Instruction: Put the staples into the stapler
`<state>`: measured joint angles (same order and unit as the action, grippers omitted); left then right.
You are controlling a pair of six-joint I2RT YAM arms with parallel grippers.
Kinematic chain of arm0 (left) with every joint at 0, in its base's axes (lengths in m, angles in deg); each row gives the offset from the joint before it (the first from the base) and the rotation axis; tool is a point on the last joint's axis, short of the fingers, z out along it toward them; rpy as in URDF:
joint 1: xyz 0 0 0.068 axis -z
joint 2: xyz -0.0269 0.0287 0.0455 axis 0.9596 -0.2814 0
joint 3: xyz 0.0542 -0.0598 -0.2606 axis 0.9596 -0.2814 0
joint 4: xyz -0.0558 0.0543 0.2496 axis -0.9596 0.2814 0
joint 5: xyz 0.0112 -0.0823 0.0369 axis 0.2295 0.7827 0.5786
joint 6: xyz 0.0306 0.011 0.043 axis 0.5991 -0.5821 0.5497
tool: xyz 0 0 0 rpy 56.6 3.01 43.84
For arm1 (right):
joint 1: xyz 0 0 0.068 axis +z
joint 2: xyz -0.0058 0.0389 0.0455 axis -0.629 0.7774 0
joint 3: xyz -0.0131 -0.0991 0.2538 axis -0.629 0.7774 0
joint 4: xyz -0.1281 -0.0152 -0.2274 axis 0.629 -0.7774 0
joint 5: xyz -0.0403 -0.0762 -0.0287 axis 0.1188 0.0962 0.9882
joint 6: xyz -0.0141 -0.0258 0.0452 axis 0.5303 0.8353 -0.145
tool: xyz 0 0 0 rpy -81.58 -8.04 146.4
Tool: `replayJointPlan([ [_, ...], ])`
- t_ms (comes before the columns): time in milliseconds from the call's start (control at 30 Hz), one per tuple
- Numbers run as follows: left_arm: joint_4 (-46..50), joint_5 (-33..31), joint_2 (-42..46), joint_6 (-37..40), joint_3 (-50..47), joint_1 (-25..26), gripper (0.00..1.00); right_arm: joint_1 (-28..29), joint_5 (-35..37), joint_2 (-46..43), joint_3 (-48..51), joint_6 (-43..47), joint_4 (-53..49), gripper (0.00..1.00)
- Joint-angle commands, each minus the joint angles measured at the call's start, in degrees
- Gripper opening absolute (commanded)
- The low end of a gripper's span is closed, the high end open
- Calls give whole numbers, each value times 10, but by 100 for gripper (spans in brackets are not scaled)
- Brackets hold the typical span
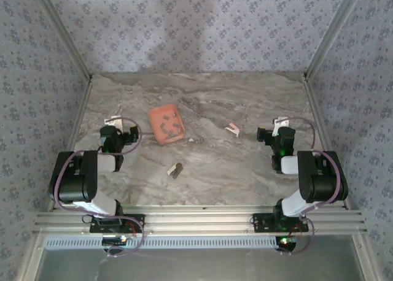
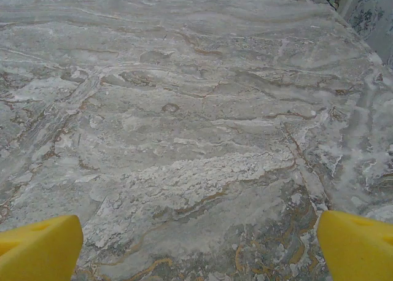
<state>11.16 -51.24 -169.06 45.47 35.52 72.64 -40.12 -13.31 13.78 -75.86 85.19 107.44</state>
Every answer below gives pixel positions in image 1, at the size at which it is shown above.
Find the pink plastic tray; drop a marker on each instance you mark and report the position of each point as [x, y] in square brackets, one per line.
[156, 119]

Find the pink white stapler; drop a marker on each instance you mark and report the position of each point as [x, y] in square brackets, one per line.
[232, 129]

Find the brown stapler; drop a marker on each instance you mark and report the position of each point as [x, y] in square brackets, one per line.
[175, 171]

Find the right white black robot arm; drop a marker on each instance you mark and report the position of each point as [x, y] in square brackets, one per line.
[319, 176]

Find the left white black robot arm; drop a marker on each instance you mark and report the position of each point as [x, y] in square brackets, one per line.
[76, 176]

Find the small controller board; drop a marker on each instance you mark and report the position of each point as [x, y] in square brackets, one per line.
[287, 241]
[114, 240]

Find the aluminium extrusion beam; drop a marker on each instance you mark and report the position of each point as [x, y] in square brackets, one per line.
[199, 219]

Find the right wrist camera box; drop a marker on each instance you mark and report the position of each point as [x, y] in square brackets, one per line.
[281, 124]

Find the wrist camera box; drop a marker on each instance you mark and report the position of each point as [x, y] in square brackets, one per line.
[114, 122]
[281, 124]

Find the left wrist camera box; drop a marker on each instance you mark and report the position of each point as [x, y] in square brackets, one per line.
[114, 122]

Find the aluminium side rail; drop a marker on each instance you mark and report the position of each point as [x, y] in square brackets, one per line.
[72, 140]
[317, 109]

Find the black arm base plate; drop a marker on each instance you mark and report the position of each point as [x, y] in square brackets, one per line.
[262, 222]
[135, 222]

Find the aluminium frame post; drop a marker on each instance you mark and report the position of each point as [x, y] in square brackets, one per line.
[65, 32]
[332, 32]

